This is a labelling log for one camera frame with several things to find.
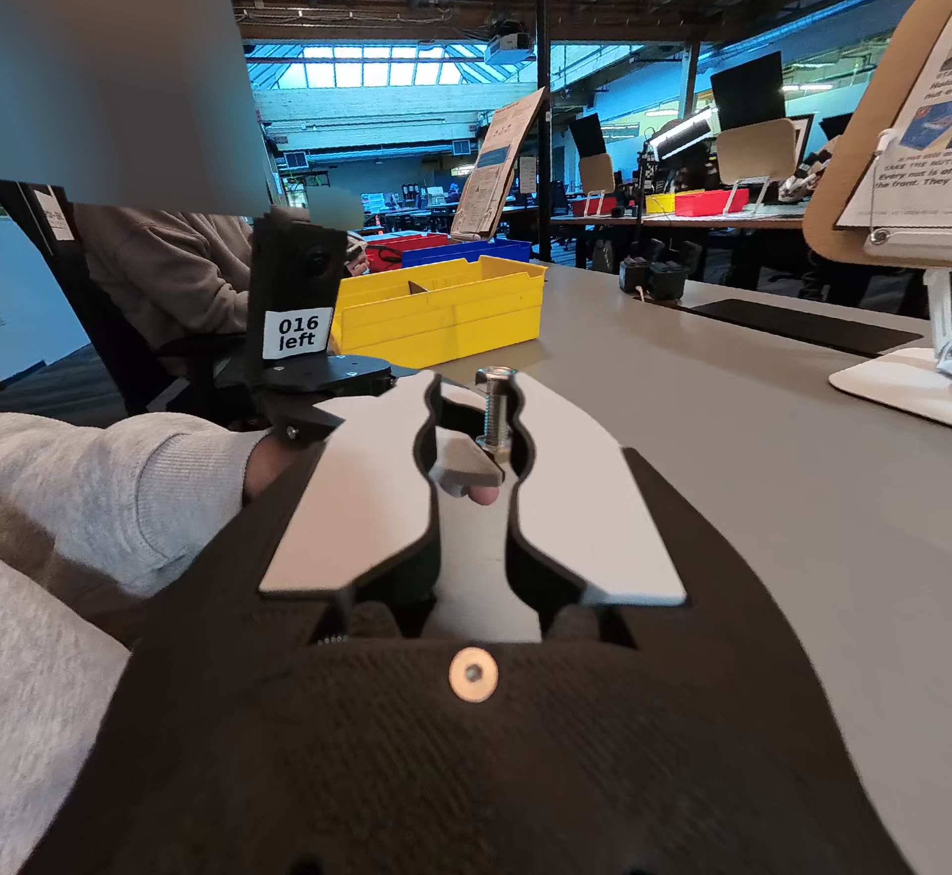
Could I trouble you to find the wood-edged work desk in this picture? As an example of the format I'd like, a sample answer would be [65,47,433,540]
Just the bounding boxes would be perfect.
[550,201,808,232]

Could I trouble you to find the person's left forearm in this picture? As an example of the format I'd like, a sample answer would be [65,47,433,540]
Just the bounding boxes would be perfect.
[0,410,272,597]

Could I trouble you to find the printed instruction sheet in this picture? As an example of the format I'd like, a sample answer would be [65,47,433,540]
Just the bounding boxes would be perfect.
[833,34,952,232]

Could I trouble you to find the red plastic bin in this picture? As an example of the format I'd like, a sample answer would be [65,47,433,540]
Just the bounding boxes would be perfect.
[364,234,449,272]

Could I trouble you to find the person's grey sweatshirt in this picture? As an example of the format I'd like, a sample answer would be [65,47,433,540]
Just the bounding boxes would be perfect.
[0,496,224,875]

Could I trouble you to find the grey desk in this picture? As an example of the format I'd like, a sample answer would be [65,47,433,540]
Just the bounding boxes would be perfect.
[416,261,952,875]

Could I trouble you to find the wide wooden document stand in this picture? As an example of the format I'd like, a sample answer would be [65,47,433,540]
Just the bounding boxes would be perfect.
[714,118,798,215]

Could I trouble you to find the black support column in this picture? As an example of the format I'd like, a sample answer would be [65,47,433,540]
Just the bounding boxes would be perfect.
[534,0,555,262]

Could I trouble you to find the yellow divided plastic bin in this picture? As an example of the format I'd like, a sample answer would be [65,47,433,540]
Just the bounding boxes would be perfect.
[329,255,549,369]

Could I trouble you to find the black desk mat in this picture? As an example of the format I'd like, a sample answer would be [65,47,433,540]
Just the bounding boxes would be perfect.
[688,298,923,359]

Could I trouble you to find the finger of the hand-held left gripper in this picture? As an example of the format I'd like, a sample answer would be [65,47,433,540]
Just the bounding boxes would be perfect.
[312,390,508,501]
[439,378,492,416]

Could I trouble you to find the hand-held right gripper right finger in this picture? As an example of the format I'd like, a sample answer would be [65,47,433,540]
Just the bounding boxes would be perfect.
[506,371,687,644]

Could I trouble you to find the steel hex bolt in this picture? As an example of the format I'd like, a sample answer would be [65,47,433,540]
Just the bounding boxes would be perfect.
[475,380,516,455]

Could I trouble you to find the blue plastic bin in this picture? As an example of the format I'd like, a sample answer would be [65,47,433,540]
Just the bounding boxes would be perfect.
[402,239,533,269]

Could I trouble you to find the small wooden document stand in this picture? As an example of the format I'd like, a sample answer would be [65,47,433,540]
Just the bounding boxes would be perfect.
[579,152,618,217]

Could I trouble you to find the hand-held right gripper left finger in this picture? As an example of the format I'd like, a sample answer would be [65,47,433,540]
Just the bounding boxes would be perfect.
[259,369,447,641]

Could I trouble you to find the tall wooden document stand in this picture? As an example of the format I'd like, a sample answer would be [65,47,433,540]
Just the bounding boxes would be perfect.
[450,86,551,244]

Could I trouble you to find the black monitor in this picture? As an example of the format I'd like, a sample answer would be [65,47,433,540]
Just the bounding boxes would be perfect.
[710,51,787,132]
[569,112,607,158]

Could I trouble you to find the black desk lamp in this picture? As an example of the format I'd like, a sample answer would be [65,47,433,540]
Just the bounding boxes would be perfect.
[632,105,718,273]

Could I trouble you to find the ceiling projector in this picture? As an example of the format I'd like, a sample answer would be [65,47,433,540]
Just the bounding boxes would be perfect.
[483,30,536,66]

